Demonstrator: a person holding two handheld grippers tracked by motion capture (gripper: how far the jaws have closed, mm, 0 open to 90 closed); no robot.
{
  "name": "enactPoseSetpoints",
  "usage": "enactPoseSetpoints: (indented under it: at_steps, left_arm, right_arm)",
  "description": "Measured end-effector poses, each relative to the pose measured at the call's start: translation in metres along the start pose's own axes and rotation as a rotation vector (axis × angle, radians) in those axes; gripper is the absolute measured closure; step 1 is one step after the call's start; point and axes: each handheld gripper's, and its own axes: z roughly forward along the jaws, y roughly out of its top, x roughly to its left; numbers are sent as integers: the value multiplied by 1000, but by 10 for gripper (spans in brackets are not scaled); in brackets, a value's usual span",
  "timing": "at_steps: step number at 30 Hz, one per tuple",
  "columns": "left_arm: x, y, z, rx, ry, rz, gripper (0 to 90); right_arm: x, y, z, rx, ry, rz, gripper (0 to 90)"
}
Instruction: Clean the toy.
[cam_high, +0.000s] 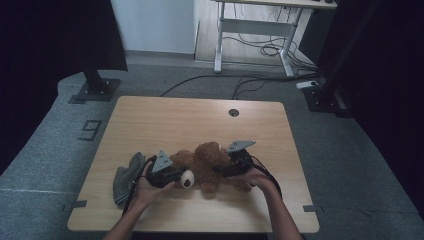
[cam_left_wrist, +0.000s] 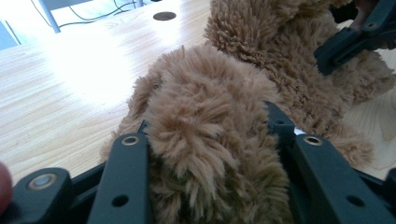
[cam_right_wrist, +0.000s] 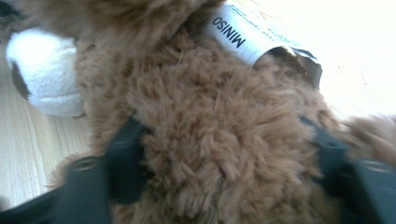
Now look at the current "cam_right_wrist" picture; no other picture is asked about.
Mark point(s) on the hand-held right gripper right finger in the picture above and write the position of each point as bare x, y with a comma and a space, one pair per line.
331, 155

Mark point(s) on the brown teddy bear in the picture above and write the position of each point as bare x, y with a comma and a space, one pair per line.
218, 124

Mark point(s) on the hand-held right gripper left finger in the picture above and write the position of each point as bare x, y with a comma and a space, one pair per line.
127, 165

